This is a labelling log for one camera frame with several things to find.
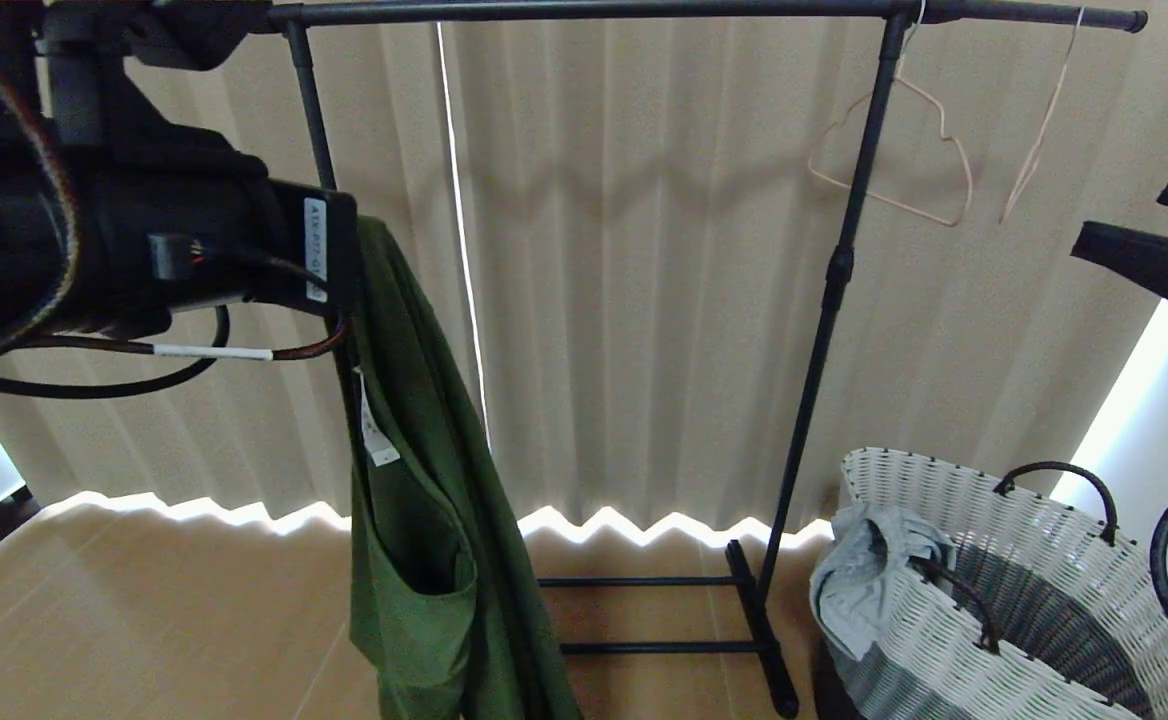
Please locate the green long-sleeved shirt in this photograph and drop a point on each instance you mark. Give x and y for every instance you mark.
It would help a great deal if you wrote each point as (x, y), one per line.
(424, 450)

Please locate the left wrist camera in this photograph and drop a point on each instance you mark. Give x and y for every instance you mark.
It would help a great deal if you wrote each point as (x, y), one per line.
(194, 30)

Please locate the beige curtain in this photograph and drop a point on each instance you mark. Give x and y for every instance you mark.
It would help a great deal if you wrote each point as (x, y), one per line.
(644, 300)

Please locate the pink clothes hanger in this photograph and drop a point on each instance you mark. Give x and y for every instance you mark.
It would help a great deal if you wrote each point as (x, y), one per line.
(904, 205)
(1020, 178)

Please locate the white laundry basket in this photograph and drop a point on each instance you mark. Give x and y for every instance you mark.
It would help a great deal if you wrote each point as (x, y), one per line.
(944, 640)

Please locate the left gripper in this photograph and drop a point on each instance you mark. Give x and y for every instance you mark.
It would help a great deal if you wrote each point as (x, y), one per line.
(204, 240)

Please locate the pale blue garment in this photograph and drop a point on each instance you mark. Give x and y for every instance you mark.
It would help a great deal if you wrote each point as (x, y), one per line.
(859, 580)

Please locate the black clothes rack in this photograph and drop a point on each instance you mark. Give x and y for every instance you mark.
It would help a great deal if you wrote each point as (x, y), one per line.
(594, 12)

